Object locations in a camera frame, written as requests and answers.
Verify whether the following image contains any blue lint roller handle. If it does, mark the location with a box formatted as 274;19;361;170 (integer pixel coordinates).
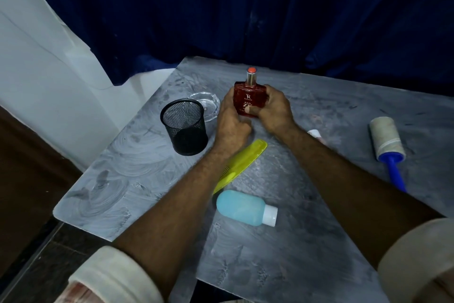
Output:
377;153;408;193

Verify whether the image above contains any pink bottle white cap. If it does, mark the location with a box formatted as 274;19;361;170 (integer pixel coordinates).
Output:
307;129;327;145

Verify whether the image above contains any brown wooden panel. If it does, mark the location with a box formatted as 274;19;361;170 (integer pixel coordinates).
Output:
0;106;82;278

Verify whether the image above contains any plaid shirt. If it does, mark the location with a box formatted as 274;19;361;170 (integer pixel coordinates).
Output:
55;217;454;303

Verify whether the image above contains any person's right hand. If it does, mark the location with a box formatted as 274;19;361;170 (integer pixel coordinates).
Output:
244;85;297;137

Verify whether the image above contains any light blue bottle white cap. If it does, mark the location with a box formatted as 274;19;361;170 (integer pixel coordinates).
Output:
216;190;279;228

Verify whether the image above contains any person's left hand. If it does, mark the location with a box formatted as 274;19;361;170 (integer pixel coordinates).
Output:
212;87;253;156

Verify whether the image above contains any dark blue curtain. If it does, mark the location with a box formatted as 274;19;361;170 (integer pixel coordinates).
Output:
14;0;454;96

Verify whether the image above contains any person's left forearm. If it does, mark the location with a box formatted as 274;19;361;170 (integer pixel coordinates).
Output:
113;147;242;300

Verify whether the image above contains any white lint roll refill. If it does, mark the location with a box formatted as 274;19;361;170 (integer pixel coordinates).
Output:
368;116;406;161

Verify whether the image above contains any person's right forearm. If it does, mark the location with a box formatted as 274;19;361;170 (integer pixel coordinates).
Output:
280;125;444;270

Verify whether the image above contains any yellow-green comb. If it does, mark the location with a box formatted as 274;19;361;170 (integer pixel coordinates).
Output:
212;139;268;195

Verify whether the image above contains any clear glass ashtray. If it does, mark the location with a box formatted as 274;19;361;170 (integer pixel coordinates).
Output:
187;92;221;122

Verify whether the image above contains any red perfume bottle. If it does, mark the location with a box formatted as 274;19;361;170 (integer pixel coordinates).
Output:
233;67;267;118

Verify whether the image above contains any black mesh cup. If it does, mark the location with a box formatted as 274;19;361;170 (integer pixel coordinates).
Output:
160;98;209;156

